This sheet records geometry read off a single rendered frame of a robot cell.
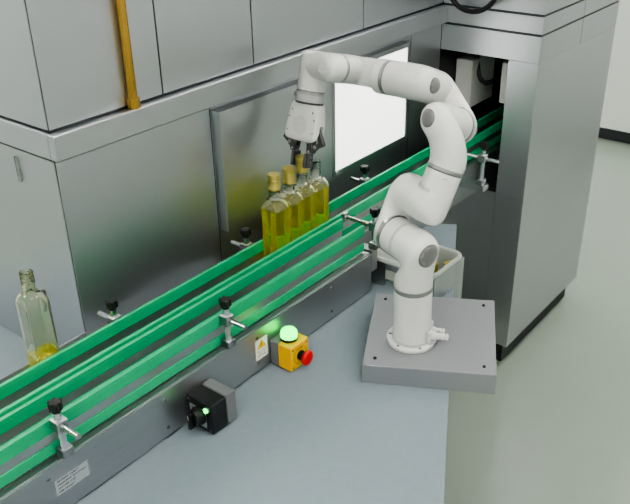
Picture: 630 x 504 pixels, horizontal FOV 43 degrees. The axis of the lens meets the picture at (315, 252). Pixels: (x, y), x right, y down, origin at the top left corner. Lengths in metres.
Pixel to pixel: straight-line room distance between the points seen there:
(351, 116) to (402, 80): 0.64
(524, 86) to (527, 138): 0.18
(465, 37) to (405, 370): 1.38
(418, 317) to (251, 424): 0.47
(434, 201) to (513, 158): 1.15
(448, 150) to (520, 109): 1.10
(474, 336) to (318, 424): 0.47
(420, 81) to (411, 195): 0.26
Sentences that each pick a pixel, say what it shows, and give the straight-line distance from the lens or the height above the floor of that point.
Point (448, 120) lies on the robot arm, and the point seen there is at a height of 1.38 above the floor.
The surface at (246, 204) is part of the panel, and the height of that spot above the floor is 1.04.
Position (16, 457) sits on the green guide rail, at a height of 0.93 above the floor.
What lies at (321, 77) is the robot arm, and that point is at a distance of 2.06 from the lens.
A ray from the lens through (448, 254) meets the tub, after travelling 2.41.
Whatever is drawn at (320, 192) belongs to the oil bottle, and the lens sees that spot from 2.22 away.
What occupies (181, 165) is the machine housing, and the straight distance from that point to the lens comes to 2.05.
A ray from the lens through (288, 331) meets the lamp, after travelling 1.99.
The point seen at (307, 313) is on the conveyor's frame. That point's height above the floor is 0.83.
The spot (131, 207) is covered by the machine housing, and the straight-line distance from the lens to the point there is 1.98.
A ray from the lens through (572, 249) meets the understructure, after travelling 3.70.
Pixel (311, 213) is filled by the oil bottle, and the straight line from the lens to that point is 2.22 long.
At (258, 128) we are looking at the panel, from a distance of 2.19.
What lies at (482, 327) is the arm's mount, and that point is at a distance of 2.11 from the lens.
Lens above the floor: 1.96
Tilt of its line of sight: 28 degrees down
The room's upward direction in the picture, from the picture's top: 1 degrees counter-clockwise
